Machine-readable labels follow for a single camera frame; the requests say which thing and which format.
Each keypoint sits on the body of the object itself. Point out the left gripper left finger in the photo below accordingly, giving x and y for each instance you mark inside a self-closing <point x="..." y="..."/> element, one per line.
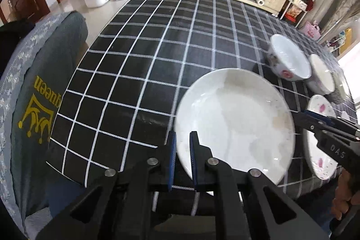
<point x="171" y="143"/>

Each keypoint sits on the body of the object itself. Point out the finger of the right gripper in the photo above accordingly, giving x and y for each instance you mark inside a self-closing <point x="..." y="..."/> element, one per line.
<point x="325" y="119"/>
<point x="308" y="123"/>

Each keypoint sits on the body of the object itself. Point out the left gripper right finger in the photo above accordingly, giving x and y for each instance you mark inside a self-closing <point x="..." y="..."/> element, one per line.
<point x="203" y="174"/>

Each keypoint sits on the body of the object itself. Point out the plain white plate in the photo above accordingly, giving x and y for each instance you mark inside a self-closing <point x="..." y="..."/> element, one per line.
<point x="242" y="118"/>

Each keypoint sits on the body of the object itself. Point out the white bowl red emblem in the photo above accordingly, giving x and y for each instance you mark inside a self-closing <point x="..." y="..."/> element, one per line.
<point x="287" y="60"/>

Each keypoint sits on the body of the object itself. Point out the person's right hand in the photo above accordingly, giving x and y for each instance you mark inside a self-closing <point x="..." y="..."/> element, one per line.
<point x="343" y="196"/>

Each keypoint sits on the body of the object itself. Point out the plain white bowl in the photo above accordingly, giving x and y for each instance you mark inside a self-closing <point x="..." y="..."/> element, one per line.
<point x="321" y="81"/>

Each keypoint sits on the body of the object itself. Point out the green patterned bowl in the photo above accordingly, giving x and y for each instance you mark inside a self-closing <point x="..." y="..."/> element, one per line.
<point x="341" y="91"/>

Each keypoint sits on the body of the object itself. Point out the black white grid tablecloth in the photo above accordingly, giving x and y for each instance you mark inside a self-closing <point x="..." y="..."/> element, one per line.
<point x="121" y="101"/>

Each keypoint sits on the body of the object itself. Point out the pink gift bag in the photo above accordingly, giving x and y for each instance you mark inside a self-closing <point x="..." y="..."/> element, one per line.
<point x="311" y="30"/>

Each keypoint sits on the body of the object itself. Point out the grey crown cushion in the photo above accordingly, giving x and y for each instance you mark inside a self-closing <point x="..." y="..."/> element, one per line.
<point x="37" y="63"/>

